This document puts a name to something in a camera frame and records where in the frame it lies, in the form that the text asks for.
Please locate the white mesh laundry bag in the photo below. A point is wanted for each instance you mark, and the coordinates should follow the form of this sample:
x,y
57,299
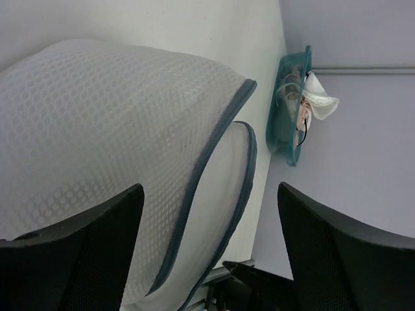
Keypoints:
x,y
84,120

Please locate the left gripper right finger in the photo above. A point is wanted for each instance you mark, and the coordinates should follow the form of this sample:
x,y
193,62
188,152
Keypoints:
x,y
340,263

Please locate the aluminium front rail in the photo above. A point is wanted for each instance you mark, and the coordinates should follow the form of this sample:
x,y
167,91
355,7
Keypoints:
x,y
223,291

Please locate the black bra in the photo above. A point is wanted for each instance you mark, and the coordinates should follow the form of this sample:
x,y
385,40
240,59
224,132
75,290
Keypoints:
x,y
305,133

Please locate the white bra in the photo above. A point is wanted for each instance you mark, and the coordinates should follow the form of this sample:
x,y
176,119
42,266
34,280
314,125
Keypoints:
x,y
322,105

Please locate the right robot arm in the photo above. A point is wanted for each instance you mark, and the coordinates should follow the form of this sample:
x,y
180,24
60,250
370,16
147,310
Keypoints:
x,y
268,290

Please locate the teal plastic basket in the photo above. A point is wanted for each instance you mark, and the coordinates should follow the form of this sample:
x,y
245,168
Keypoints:
x,y
280,130

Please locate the pink bra pile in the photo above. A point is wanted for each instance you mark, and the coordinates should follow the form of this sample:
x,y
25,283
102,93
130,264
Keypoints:
x,y
291,92

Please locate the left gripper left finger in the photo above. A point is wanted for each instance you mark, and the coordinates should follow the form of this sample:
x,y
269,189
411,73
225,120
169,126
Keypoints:
x,y
80,263

